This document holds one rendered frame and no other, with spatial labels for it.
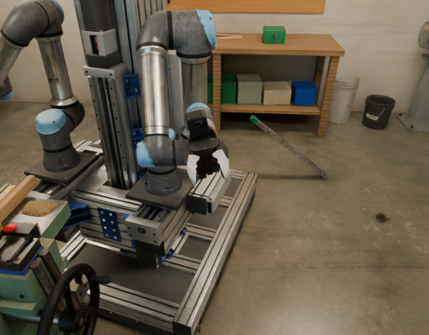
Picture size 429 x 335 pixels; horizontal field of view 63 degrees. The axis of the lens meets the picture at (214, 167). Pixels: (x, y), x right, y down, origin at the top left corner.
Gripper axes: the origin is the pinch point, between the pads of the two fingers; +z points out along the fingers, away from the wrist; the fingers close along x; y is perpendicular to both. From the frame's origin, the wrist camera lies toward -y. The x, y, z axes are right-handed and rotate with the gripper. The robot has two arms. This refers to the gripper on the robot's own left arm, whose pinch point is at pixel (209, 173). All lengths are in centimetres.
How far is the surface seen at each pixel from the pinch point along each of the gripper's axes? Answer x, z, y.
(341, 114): -149, -262, 135
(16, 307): 53, 0, 30
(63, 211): 50, -35, 29
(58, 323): 44, 3, 35
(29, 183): 62, -46, 22
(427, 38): -220, -250, 66
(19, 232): 51, -12, 16
